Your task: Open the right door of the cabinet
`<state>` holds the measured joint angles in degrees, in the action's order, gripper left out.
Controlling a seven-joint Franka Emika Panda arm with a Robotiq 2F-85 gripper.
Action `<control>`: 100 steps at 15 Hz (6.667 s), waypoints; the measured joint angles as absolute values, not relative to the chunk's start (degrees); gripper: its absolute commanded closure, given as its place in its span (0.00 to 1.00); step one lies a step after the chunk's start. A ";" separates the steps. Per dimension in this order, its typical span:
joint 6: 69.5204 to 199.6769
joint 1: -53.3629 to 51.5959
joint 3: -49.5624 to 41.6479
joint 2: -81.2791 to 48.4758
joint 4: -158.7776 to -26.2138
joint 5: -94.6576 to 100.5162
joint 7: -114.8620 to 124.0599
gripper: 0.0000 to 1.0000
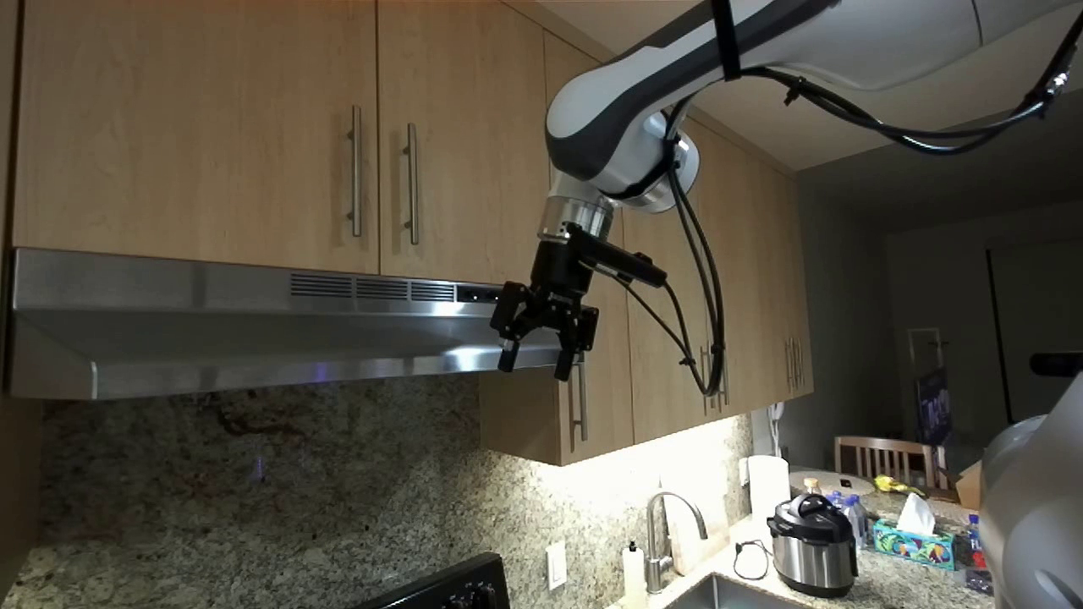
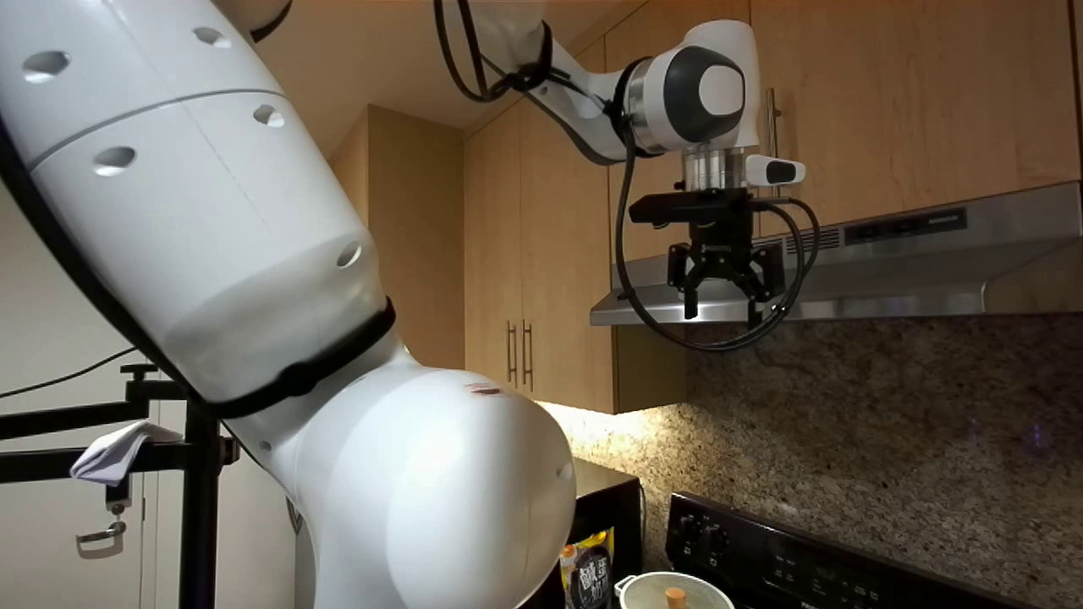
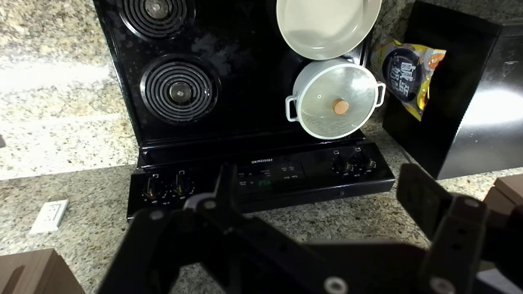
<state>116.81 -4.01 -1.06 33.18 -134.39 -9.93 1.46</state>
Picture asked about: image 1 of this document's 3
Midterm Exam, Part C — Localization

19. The stainless steel sink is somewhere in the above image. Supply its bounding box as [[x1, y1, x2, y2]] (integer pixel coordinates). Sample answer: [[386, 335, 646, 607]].
[[662, 569, 821, 609]]

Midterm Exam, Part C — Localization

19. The small round dark-rimmed object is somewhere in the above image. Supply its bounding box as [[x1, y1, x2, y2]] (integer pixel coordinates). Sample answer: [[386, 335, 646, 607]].
[[727, 539, 774, 586]]

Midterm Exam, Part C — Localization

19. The brown cardboard box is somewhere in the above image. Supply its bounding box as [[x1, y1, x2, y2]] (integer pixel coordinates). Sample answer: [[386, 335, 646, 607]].
[[951, 455, 992, 514]]

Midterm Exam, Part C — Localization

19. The wooden chair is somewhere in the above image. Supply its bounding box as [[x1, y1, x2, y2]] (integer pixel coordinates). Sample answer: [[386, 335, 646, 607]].
[[834, 433, 954, 496]]

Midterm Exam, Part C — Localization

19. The stainless steel range hood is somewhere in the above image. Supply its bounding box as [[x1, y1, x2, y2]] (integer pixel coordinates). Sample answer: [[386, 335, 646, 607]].
[[6, 248, 588, 404]]

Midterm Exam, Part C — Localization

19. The chrome kitchen faucet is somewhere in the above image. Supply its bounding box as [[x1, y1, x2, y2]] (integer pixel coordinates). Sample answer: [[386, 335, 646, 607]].
[[639, 487, 714, 599]]

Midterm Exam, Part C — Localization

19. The dark hanging bag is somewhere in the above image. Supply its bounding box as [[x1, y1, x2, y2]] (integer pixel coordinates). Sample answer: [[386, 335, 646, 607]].
[[912, 362, 957, 451]]

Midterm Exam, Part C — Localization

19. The round white table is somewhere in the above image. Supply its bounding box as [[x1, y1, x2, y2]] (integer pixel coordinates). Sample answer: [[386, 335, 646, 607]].
[[789, 467, 878, 505]]

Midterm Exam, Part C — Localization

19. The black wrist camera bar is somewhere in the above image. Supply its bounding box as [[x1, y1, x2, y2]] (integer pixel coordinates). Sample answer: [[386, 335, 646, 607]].
[[569, 228, 671, 287]]

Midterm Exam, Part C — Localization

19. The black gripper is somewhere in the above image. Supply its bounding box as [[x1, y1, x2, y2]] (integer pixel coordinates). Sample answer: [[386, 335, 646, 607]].
[[492, 224, 604, 385]]

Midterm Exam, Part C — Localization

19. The white soap bottle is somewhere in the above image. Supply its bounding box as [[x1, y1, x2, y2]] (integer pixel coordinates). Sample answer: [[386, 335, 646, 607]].
[[620, 539, 653, 609]]

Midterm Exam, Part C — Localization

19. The black electric stove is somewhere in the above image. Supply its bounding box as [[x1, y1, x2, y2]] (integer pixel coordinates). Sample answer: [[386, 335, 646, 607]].
[[349, 552, 513, 609]]

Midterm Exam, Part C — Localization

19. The black cable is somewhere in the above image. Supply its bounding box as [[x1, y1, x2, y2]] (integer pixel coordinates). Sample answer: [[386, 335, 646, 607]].
[[738, 8, 1083, 159], [611, 128, 730, 399]]

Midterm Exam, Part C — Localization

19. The short light wooden cabinet door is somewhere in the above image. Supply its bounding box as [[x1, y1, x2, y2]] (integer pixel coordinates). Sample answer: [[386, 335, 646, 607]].
[[377, 0, 560, 287], [10, 0, 382, 277]]

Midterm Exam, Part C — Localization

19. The clear plastic bottle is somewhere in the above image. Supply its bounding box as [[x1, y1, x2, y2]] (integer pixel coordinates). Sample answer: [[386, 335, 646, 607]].
[[826, 476, 881, 552]]

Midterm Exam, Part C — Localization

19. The tall light wooden cabinet door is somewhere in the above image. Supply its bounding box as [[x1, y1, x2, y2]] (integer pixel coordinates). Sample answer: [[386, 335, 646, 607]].
[[552, 206, 639, 467], [710, 116, 766, 427], [755, 141, 799, 416], [626, 117, 722, 451]]

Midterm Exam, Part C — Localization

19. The plastic bottle with red label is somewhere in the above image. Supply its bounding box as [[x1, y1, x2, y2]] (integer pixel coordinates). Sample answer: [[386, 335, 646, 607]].
[[957, 510, 1000, 599]]

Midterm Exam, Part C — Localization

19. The teal patterned tissue box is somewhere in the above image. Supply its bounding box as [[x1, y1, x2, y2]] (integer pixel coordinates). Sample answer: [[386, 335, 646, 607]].
[[871, 490, 960, 572]]

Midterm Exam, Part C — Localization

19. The black and steel pressure cooker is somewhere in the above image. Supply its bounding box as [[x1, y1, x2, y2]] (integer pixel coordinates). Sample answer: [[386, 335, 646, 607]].
[[761, 490, 863, 603]]

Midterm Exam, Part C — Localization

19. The white wall outlet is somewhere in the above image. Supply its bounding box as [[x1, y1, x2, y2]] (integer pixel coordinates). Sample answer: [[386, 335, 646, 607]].
[[546, 539, 573, 595]]

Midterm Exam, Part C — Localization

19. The black stereo camera bar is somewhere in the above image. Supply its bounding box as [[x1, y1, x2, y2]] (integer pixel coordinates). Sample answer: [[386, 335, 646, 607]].
[[1024, 349, 1083, 383]]

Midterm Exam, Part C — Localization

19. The white paper towel roll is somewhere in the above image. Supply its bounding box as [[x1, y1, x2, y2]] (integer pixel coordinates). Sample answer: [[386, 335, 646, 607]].
[[743, 454, 794, 525]]

